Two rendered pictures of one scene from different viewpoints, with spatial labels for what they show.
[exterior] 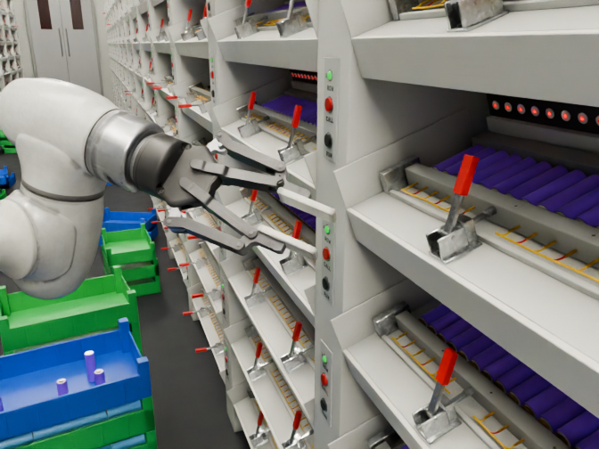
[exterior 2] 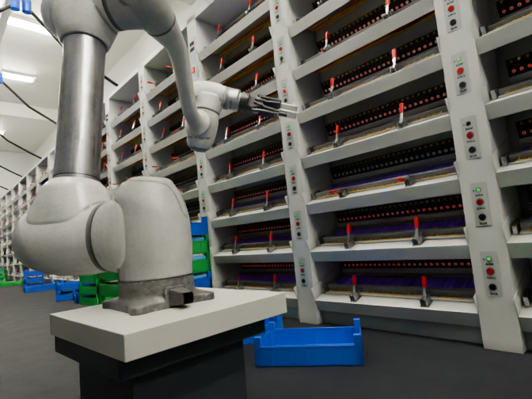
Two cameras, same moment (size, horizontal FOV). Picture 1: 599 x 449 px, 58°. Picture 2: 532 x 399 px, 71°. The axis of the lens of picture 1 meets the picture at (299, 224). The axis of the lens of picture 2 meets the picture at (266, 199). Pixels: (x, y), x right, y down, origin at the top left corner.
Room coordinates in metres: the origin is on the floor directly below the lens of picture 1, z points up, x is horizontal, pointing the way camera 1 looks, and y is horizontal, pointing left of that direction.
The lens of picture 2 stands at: (-0.73, 0.68, 0.36)
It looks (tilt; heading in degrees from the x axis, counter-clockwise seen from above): 6 degrees up; 337
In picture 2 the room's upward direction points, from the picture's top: 5 degrees counter-clockwise
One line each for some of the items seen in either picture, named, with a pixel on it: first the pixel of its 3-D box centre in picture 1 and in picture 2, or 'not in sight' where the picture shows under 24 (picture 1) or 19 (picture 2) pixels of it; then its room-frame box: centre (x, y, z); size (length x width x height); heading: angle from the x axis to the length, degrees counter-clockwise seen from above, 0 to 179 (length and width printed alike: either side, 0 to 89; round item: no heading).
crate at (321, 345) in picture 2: not in sight; (310, 340); (0.31, 0.14, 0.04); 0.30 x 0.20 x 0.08; 55
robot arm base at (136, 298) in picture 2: not in sight; (161, 290); (0.10, 0.59, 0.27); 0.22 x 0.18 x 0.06; 20
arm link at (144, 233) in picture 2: not in sight; (149, 226); (0.12, 0.60, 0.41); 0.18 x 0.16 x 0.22; 58
